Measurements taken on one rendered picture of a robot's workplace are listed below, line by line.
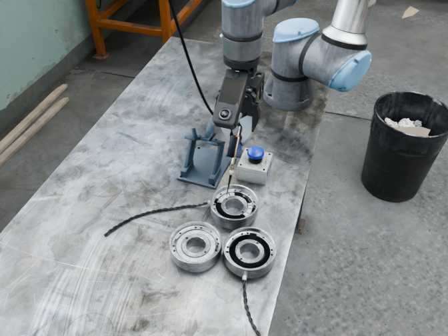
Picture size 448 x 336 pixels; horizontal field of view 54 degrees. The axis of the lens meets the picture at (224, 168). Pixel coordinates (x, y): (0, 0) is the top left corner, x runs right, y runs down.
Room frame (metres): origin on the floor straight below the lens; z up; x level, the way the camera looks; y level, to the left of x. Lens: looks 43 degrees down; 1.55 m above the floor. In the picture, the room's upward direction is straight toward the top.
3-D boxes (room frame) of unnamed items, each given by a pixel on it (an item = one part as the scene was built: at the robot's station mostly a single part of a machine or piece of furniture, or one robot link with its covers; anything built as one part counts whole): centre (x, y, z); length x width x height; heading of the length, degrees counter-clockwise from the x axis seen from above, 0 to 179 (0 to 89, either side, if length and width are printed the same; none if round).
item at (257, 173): (0.78, -0.08, 0.82); 0.08 x 0.07 x 0.05; 162
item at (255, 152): (0.78, -0.07, 0.85); 0.04 x 0.04 x 0.05
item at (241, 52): (0.76, -0.03, 1.15); 0.08 x 0.08 x 0.05
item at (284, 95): (1.11, -0.19, 0.85); 0.15 x 0.15 x 0.10
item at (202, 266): (0.54, 0.06, 0.82); 0.10 x 0.10 x 0.04
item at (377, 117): (1.54, -0.82, 0.21); 0.34 x 0.34 x 0.43
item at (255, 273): (0.52, -0.05, 0.82); 0.10 x 0.10 x 0.04
